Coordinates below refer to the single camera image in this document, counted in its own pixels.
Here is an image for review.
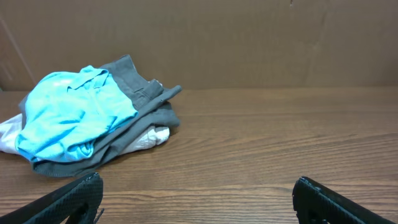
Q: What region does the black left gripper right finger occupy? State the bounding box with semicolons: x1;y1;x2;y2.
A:
292;176;394;224

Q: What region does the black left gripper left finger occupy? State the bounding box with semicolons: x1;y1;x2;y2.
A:
1;172;103;224

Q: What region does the light blue folded shirt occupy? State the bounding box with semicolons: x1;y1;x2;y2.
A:
16;65;138;162

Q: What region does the beige folded garment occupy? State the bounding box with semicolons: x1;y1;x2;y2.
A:
0;79;171;156

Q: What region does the grey folded garment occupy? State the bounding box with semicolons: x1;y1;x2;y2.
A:
32;55;182;177

